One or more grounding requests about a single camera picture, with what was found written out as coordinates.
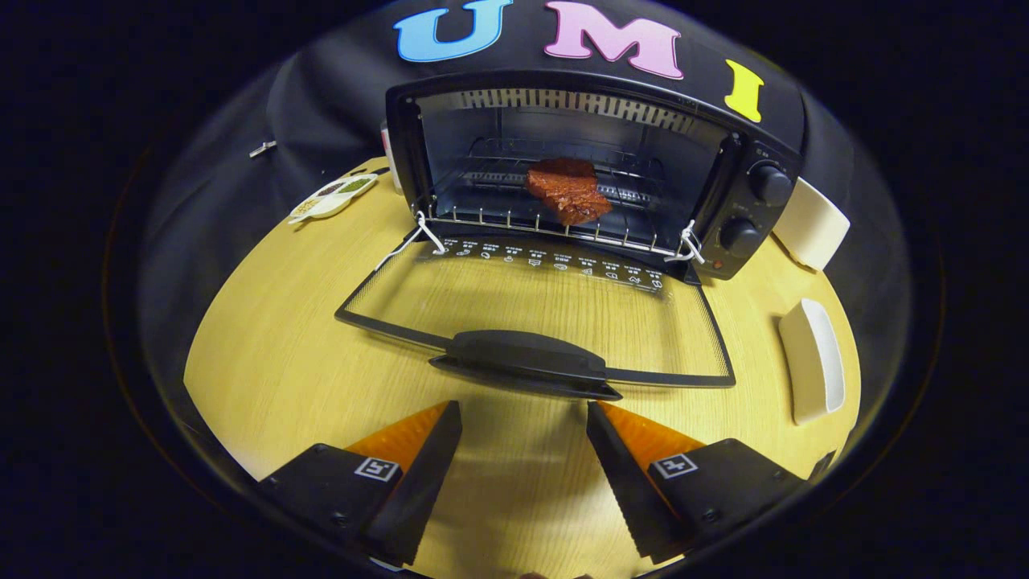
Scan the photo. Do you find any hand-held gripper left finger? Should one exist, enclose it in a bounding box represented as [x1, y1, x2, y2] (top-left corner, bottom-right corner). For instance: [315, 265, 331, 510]
[257, 400, 464, 566]

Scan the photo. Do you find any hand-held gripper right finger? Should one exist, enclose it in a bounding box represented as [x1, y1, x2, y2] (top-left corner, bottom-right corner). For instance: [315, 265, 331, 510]
[585, 400, 809, 564]

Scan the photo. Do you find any red meat piece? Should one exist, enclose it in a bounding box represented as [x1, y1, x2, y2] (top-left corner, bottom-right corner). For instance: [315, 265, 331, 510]
[526, 157, 614, 227]

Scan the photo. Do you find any black toaster oven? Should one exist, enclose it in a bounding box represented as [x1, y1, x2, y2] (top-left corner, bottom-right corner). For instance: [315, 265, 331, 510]
[334, 68, 805, 401]

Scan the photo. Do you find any white toaster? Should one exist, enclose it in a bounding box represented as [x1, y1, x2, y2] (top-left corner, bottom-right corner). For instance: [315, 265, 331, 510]
[772, 177, 851, 272]

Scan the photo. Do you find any white rectangular tray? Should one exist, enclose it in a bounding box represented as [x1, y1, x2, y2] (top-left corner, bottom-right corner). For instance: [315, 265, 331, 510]
[777, 298, 847, 426]

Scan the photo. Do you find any white divided grain dish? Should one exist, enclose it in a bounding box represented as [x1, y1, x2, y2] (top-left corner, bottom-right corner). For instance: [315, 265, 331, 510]
[289, 173, 379, 226]

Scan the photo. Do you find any clear plastic bottle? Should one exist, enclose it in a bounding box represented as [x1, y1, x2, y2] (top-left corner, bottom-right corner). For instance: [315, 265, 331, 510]
[379, 121, 404, 196]

